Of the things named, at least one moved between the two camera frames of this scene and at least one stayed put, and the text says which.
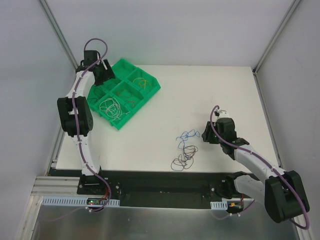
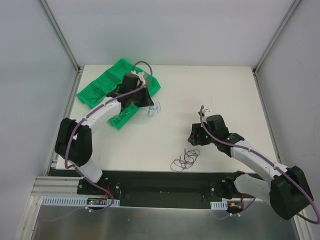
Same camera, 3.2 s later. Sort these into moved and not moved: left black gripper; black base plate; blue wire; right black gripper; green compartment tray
Moved: left black gripper; blue wire; right black gripper
Not moved: green compartment tray; black base plate
